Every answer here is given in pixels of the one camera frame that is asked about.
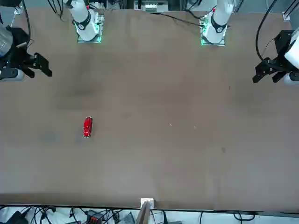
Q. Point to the black power adapter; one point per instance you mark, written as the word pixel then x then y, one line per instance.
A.
pixel 16 218

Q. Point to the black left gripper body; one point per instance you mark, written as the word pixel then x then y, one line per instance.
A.
pixel 283 43

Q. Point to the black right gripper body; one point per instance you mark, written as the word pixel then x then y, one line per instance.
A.
pixel 19 44

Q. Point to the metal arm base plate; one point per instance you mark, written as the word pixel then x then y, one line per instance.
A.
pixel 203 35
pixel 99 28

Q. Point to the aluminium profile post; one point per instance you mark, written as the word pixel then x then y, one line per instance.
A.
pixel 143 214

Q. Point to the grey control box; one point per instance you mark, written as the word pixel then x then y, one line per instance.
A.
pixel 151 5

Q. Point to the aluminium frame corner profile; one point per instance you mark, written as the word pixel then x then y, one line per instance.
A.
pixel 286 14

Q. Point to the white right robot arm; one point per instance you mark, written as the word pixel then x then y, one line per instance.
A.
pixel 84 25

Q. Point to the red toy car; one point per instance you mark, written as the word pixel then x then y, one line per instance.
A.
pixel 88 127

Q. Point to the white post bracket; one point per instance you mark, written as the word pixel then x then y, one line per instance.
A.
pixel 147 200

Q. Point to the red and black power strip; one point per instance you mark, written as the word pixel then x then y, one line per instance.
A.
pixel 95 219

